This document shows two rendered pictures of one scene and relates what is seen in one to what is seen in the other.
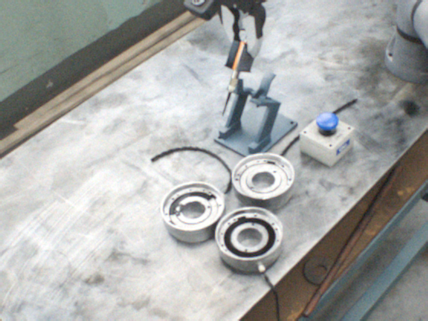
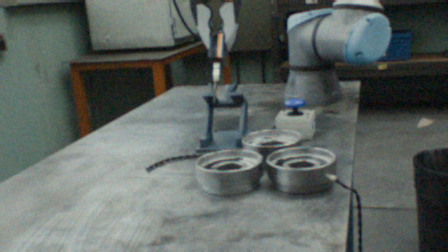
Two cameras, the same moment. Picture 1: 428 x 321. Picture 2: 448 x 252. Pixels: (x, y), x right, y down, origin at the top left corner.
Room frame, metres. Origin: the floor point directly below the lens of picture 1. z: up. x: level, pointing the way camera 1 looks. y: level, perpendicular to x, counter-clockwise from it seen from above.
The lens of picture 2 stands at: (0.08, 0.46, 1.09)
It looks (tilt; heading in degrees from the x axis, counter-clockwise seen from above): 15 degrees down; 327
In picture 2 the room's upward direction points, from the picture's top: 5 degrees counter-clockwise
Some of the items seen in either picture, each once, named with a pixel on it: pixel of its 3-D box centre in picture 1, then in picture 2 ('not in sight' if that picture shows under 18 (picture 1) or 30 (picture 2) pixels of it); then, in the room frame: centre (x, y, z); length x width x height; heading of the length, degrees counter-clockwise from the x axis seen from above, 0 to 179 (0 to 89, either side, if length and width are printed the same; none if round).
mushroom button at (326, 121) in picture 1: (327, 128); (295, 111); (0.82, -0.21, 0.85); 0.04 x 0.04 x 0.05
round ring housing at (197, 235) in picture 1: (193, 212); (230, 172); (0.70, 0.05, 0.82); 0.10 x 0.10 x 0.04
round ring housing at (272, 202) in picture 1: (264, 183); (272, 148); (0.74, -0.08, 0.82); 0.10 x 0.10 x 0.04
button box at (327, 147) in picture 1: (329, 137); (296, 123); (0.83, -0.21, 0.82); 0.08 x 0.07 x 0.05; 130
